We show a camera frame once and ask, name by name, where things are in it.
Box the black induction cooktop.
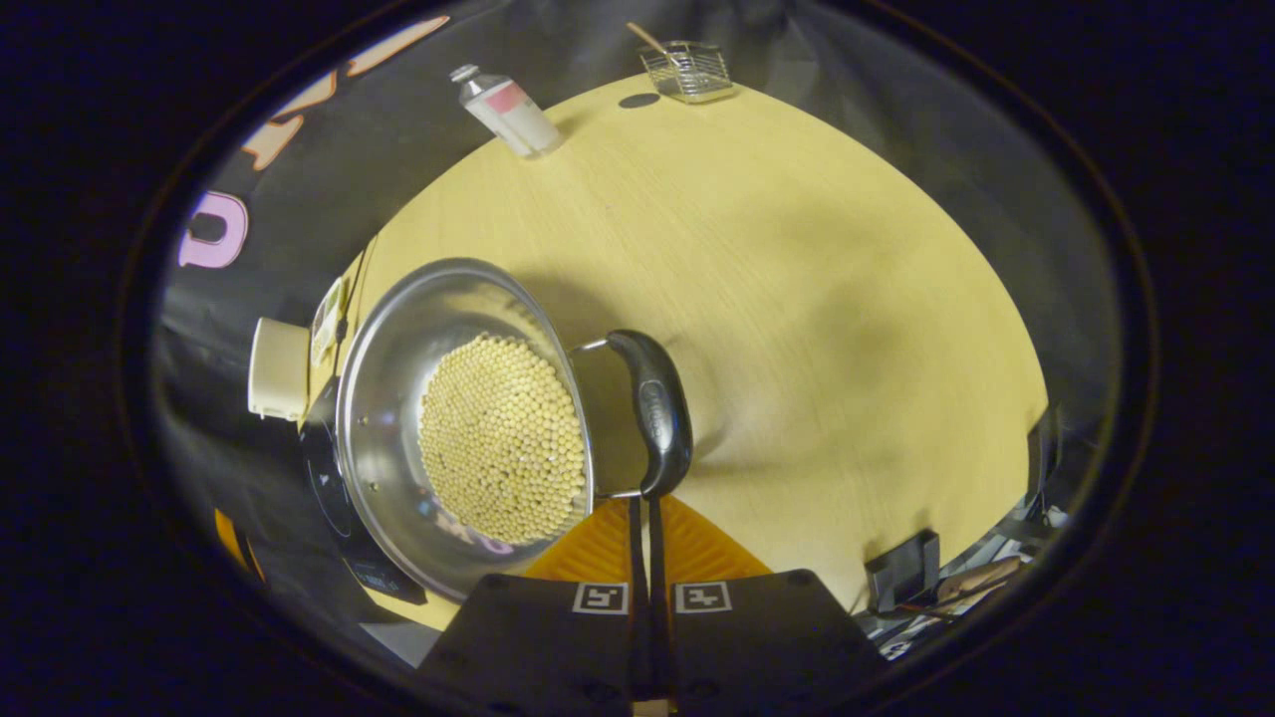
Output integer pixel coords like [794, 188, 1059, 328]
[299, 378, 429, 605]

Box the white toaster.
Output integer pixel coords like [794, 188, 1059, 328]
[247, 317, 312, 422]

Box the steel pot with black handles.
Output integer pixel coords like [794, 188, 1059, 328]
[336, 257, 694, 601]

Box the divided white dish of beans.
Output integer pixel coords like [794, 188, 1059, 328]
[311, 277, 350, 364]

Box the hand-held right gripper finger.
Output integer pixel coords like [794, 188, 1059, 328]
[418, 495, 643, 713]
[652, 495, 888, 710]

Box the black bracket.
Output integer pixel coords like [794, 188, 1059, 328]
[865, 530, 942, 613]

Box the white bottle with pink label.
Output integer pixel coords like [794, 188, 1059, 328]
[448, 64, 565, 160]

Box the wire mesh basket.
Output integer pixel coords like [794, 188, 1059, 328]
[626, 22, 738, 105]

